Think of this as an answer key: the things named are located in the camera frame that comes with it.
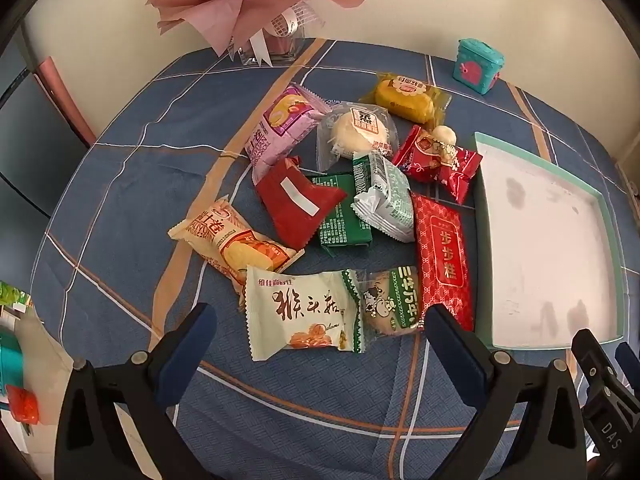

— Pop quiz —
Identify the dark green snack packet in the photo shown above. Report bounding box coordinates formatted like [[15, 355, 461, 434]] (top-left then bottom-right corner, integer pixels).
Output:
[[310, 172, 373, 251]]

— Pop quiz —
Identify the long red patterned packet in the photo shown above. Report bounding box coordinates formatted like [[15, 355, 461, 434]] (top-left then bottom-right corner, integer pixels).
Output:
[[410, 192, 475, 332]]

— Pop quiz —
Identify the white jelly cup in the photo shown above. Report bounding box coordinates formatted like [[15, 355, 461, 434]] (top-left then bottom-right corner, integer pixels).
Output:
[[431, 125, 458, 148]]

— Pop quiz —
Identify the dark red snack packet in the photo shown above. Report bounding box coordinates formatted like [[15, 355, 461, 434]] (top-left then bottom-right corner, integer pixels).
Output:
[[255, 156, 348, 251]]

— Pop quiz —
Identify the red candy packet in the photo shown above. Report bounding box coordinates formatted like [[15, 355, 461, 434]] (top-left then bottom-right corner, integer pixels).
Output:
[[391, 125, 483, 205]]

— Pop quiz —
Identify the white green-edged biscuit packet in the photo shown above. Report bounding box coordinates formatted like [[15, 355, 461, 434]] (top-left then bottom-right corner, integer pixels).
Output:
[[244, 269, 368, 362]]

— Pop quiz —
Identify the yellow cake packet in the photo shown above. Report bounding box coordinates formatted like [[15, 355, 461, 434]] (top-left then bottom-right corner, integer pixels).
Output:
[[372, 72, 451, 126]]

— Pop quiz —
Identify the green white foil packet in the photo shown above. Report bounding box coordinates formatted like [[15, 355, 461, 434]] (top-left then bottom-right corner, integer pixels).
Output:
[[352, 151, 416, 243]]

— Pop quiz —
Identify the clear white bun packet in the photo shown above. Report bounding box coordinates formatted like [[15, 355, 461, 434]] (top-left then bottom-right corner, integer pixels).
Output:
[[316, 102, 401, 173]]

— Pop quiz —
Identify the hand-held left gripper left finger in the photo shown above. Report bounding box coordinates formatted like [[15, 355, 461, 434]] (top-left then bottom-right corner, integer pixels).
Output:
[[55, 302, 218, 480]]

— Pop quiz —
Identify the purple snack packet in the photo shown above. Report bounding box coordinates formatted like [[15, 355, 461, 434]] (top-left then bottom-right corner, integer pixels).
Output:
[[245, 83, 333, 183]]

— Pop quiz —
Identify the clear cow print packet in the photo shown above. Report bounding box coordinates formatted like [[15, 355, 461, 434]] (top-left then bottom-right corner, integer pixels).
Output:
[[357, 266, 426, 337]]

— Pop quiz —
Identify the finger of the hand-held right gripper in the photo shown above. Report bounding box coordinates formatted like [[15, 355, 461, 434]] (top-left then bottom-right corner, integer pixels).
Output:
[[615, 342, 640, 396], [571, 329, 640, 461]]

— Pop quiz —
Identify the blue plaid tablecloth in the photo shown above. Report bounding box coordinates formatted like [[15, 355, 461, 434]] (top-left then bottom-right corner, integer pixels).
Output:
[[30, 37, 640, 480]]

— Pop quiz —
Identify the white tray with teal rim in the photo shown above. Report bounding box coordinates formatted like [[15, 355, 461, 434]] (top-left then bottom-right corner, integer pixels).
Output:
[[472, 131, 626, 352]]

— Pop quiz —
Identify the clear glass vase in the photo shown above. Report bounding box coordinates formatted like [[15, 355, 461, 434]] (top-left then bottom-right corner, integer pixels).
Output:
[[227, 25, 306, 67]]

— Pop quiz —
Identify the cream orange roll packet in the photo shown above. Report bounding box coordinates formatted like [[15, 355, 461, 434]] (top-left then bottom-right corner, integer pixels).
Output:
[[167, 195, 306, 295]]

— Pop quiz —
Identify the teal box with pink print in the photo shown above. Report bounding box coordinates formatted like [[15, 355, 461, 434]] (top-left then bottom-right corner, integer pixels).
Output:
[[452, 38, 503, 96]]

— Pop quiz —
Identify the teal object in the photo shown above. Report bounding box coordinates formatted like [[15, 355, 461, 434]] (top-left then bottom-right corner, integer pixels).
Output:
[[0, 330, 23, 396]]

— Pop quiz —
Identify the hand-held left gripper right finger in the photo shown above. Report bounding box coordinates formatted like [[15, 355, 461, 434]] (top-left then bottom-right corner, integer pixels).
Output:
[[424, 304, 588, 480]]

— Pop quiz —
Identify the pink paper flower bouquet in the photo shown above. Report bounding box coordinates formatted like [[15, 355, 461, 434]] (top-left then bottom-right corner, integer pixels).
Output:
[[149, 0, 366, 67]]

